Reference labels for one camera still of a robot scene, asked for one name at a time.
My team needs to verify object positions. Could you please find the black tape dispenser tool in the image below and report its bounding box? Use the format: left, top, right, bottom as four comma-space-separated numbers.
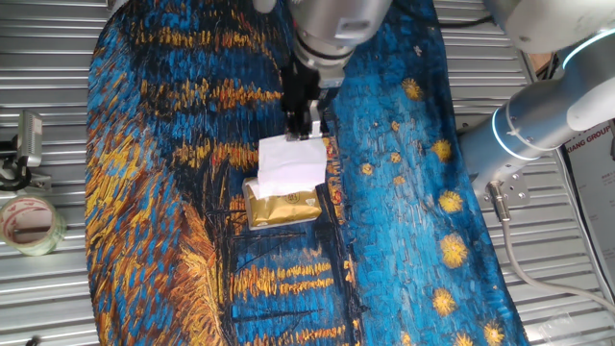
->
0, 138, 53, 193

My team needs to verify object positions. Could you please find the starry night painted tablecloth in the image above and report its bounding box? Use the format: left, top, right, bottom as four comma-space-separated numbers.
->
85, 0, 529, 346

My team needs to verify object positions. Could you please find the gold tissue pack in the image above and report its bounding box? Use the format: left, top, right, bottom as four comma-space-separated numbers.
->
241, 176, 323, 232

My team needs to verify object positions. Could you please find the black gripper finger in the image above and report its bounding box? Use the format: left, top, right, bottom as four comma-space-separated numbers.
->
309, 100, 323, 139
286, 103, 311, 140

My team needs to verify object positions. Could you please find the grey hose with metal plug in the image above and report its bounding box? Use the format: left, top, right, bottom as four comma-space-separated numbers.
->
484, 180, 615, 313

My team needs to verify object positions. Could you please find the white napkin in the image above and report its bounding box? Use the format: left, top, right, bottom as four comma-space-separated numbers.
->
247, 134, 329, 201

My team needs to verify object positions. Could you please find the clear tape roll red print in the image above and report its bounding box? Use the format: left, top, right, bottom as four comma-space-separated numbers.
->
0, 194, 67, 257

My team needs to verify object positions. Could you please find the white printed poster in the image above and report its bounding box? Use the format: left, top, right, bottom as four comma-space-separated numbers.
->
561, 119, 615, 289

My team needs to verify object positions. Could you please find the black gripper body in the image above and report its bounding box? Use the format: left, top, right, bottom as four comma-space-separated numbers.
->
282, 60, 332, 114

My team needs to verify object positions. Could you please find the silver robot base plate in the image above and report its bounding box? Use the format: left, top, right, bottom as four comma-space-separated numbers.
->
473, 170, 532, 210

